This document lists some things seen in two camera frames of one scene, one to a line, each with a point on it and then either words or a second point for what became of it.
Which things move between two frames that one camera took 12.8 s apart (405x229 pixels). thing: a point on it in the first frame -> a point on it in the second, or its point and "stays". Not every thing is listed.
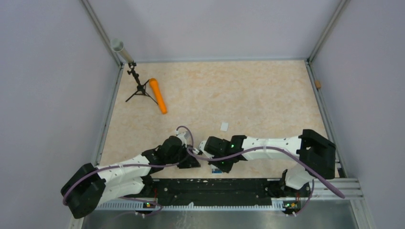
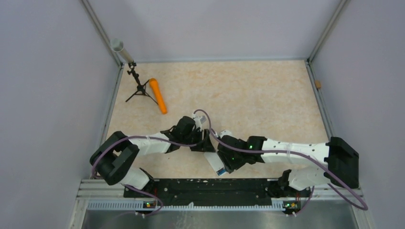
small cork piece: (317, 84) stays
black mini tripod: (141, 88) stays
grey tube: (117, 45) stays
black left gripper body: (184, 158) -> (196, 139)
